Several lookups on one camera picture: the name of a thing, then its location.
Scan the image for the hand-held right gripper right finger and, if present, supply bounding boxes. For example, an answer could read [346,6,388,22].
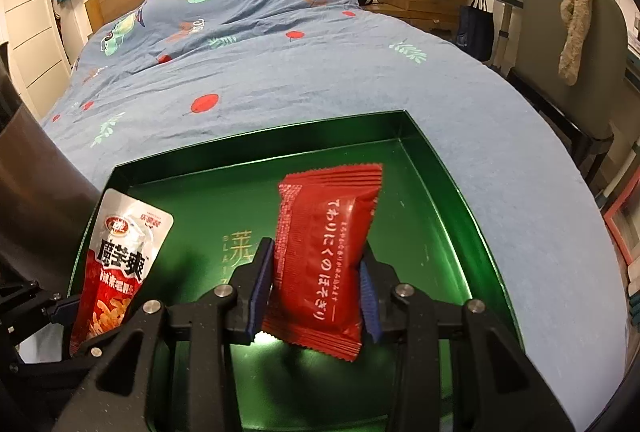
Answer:
[357,247,576,432]

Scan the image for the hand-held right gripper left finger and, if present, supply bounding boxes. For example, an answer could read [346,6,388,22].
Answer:
[50,237,276,432]

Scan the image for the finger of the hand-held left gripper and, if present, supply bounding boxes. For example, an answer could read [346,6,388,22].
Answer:
[10,319,136,379]
[27,291,85,327]

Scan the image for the white and red snack packet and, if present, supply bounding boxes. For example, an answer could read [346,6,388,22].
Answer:
[69,188,175,358]

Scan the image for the green tray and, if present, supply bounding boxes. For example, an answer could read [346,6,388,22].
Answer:
[65,109,526,432]

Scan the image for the steel electric kettle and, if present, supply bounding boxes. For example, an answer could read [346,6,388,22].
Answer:
[0,42,103,298]

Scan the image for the pink framed mirror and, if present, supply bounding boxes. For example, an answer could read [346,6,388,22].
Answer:
[602,184,640,273]

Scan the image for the white wardrobe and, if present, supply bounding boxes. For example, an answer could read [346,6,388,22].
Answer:
[0,0,73,123]

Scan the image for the low wooden nightstand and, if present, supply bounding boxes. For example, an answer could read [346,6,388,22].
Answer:
[360,2,458,44]

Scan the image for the navy tote bag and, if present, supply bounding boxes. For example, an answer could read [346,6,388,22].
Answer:
[456,0,496,62]

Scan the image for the grey chair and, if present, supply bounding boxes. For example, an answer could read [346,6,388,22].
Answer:
[507,0,628,183]

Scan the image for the beige furry scarf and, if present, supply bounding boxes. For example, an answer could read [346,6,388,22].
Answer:
[557,0,598,87]

